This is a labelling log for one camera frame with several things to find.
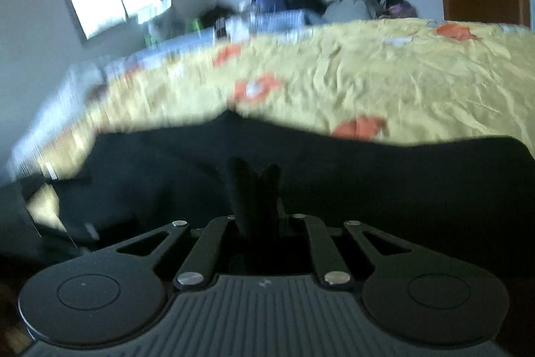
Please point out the yellow carrot-print bedsheet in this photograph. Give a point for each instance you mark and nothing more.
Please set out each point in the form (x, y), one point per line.
(376, 81)

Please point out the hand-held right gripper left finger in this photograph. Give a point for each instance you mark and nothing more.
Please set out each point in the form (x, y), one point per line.
(240, 194)

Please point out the purple bag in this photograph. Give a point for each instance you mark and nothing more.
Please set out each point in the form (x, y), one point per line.
(399, 11)

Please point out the black bag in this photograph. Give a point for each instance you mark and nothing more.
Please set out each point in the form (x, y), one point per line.
(217, 16)

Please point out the black pants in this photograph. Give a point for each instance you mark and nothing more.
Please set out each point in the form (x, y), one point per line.
(376, 181)

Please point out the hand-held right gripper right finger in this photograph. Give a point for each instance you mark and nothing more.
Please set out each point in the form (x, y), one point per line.
(271, 194)

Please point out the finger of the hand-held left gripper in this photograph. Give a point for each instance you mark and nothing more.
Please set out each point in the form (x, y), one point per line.
(94, 229)
(62, 180)

